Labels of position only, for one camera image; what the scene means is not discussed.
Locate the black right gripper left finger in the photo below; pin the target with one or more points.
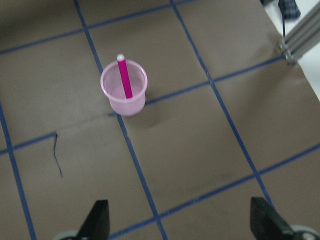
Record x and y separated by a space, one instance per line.
97 224

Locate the aluminium frame post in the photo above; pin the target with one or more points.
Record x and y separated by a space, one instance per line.
304 36

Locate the pink mesh cup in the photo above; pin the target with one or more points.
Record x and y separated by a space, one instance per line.
112 87

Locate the pink marker pen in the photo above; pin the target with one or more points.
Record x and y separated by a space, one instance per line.
124 74

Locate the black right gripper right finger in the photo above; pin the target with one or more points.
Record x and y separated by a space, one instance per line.
266 223

